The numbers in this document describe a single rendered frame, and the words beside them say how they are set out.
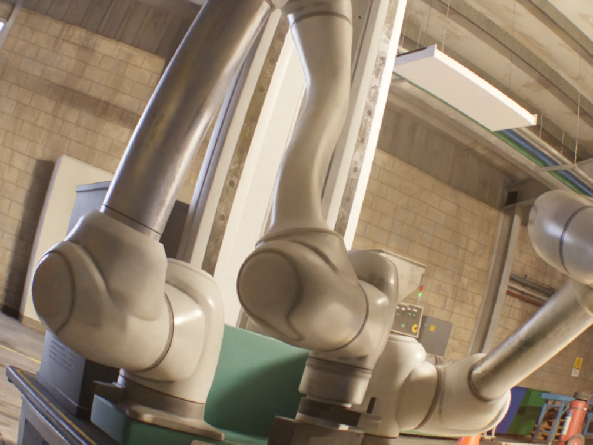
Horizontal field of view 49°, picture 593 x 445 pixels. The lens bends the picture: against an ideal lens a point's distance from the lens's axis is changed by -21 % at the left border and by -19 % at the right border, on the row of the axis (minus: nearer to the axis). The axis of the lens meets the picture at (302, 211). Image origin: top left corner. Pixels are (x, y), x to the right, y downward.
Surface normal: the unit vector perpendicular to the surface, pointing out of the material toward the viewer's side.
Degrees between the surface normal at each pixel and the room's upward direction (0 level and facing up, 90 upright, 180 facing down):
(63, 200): 90
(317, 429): 90
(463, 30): 171
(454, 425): 149
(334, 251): 55
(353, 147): 90
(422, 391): 84
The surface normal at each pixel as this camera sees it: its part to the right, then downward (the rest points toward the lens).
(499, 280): -0.82, -0.32
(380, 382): -0.07, -0.29
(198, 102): 0.55, 0.14
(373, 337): 0.73, 0.25
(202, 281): 0.70, -0.53
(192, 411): 0.79, -0.03
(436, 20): -0.18, 0.93
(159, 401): 0.21, -0.24
